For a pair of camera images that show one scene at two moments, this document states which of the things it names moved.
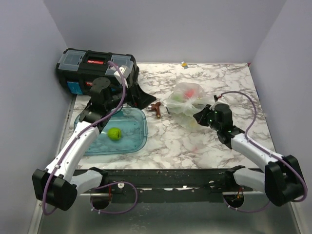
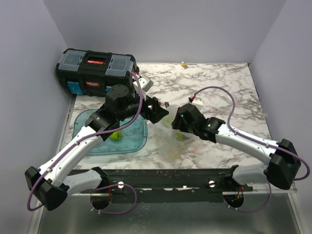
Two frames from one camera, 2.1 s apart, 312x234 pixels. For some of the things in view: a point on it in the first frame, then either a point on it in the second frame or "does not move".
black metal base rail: x=165 y=185 does not move
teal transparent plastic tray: x=132 y=125 does not move
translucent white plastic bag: x=186 y=98 → x=172 y=143
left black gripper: x=137 y=97 → x=150 y=114
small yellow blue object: x=185 y=65 does not move
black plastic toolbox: x=78 y=68 does not move
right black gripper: x=200 y=116 → x=175 y=122
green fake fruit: x=114 y=133 does not move
